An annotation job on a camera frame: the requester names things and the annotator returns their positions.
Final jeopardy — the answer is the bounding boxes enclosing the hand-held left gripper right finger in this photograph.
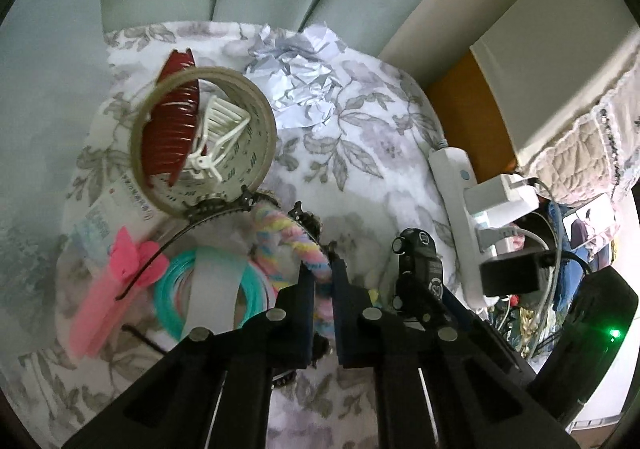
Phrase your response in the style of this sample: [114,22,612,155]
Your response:
[331,260,581,449]

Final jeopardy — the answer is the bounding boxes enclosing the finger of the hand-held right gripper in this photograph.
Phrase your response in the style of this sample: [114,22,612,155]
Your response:
[391,227,538,380]

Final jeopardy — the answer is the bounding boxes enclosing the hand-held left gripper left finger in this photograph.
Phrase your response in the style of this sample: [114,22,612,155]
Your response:
[62,265,317,449]

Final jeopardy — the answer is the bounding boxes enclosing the pastel rainbow fuzzy scrunchie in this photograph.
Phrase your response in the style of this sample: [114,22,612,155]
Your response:
[250,209,336,335]

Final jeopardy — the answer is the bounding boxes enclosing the teal hoop bundle white band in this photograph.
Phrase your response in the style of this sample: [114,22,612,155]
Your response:
[152,244,281,342]

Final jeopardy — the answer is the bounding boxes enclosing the black beaded headband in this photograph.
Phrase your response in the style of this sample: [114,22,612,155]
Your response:
[115,184,336,387]

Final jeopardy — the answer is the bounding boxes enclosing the beige packing tape roll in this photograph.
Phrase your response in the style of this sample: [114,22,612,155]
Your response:
[129,66,277,220]

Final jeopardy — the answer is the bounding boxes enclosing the white paper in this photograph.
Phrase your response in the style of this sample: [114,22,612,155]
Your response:
[245,25,348,130]

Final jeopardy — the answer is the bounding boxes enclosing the cream white hair claw clip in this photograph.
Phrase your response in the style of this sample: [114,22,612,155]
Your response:
[187,95,251,182]

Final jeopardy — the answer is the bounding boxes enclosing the dark patterned cloth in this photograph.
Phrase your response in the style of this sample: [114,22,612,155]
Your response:
[495,296,556,360]

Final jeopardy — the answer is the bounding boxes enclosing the white power strip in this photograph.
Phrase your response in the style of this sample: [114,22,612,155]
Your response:
[427,146,493,310]

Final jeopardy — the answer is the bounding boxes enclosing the white plug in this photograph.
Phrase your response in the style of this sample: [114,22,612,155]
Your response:
[475,223,523,252]

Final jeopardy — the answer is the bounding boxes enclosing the black power adapter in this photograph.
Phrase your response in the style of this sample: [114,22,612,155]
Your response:
[479,251,548,300]

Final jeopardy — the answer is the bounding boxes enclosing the smartphone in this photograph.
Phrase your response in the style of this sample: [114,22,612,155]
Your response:
[562,194,616,250]

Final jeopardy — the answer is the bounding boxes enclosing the white charger block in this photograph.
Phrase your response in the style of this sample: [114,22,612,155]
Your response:
[462,173,541,225]

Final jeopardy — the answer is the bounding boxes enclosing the beige quilted bed cover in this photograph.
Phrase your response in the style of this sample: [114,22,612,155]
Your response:
[530,59,640,210]

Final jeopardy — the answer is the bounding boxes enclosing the orange wooden furniture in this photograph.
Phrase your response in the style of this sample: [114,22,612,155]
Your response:
[427,53,518,184]

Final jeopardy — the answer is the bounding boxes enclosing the pink plastic hair clip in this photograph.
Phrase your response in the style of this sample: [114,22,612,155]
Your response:
[67,226,168,360]

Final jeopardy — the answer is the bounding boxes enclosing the small white blue box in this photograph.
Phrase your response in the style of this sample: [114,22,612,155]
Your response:
[72,179,151,255]

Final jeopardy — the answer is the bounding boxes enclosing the white bed side panel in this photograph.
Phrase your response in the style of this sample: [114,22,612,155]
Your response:
[470,0,640,170]

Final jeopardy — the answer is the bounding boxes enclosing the dark red hair claw clip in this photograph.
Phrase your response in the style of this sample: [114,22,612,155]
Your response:
[140,49,203,187]

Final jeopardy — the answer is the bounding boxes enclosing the white cable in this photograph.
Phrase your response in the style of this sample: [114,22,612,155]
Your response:
[530,178,565,342]

